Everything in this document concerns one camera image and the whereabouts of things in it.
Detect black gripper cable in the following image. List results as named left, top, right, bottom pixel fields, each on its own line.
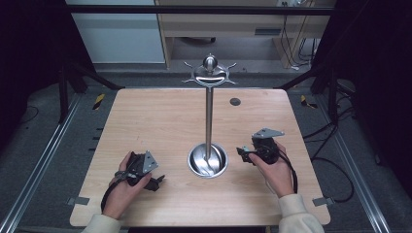
left=99, top=170, right=137, bottom=214
left=273, top=148, right=299, bottom=195

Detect black metal stand legs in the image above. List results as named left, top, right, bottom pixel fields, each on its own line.
left=57, top=61, right=126, bottom=124
left=274, top=60, right=340, bottom=126

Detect person's right hand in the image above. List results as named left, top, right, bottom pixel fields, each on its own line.
left=248, top=141, right=296, bottom=199

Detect hanging black desk cables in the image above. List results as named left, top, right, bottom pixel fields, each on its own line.
left=279, top=14, right=321, bottom=71

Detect white cabinet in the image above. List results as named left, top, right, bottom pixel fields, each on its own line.
left=65, top=0, right=166, bottom=65

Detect steel hook stand with bowl base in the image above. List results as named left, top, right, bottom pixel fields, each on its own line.
left=182, top=53, right=238, bottom=180

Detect black floor cables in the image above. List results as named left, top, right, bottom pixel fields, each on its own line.
left=302, top=106, right=357, bottom=205

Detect person's left hand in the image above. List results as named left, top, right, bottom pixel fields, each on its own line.
left=102, top=150, right=154, bottom=221

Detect light wooden desk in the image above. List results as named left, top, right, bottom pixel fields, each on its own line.
left=154, top=0, right=336, bottom=70

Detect black horizontal frame bar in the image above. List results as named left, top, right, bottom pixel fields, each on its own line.
left=63, top=4, right=335, bottom=17

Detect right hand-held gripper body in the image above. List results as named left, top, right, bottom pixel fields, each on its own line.
left=251, top=127, right=287, bottom=165

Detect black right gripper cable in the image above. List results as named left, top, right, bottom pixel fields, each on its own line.
left=273, top=148, right=299, bottom=195

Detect aluminium floor rail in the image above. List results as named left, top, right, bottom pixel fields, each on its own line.
left=0, top=93, right=83, bottom=233
left=314, top=94, right=394, bottom=233

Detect grey tape piece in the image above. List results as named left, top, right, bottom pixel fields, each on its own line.
left=66, top=196, right=90, bottom=207
left=312, top=196, right=335, bottom=208

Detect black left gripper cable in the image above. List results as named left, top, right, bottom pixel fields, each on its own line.
left=99, top=170, right=137, bottom=214

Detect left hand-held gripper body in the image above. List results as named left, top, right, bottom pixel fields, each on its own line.
left=125, top=150, right=160, bottom=187

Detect yellow black tape strip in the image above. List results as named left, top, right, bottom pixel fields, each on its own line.
left=92, top=93, right=107, bottom=112
left=299, top=94, right=319, bottom=110

